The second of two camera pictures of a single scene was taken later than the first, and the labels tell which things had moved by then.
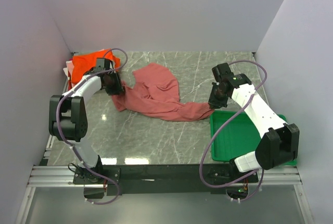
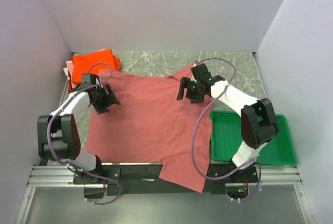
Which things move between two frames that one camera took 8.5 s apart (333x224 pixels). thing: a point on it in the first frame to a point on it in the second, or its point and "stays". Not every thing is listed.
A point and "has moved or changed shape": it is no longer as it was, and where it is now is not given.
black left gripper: [118, 87] to [110, 99]
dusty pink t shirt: [155, 92] has moved or changed shape
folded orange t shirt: [82, 63] stays
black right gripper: [214, 104] to [186, 83]
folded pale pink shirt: [68, 70] stays
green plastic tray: [238, 136] stays
